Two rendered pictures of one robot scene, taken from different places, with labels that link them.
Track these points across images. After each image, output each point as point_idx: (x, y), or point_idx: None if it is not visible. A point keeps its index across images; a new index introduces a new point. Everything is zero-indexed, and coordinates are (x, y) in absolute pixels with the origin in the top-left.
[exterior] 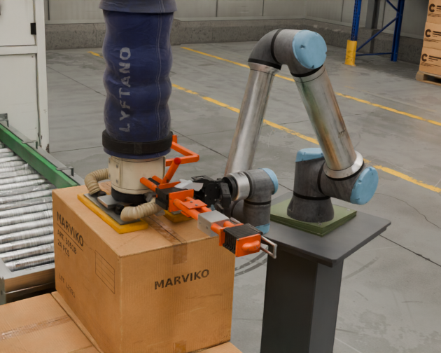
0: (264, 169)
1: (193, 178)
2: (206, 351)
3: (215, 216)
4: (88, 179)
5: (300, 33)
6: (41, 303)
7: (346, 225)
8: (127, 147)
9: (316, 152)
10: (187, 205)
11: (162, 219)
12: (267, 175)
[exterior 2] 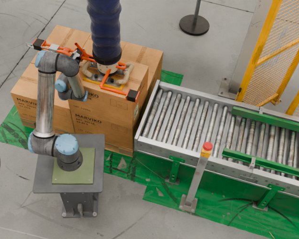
0: (60, 80)
1: (78, 60)
2: None
3: (53, 46)
4: (129, 62)
5: (44, 50)
6: None
7: (51, 170)
8: None
9: (62, 136)
10: (67, 48)
11: (92, 71)
12: (57, 79)
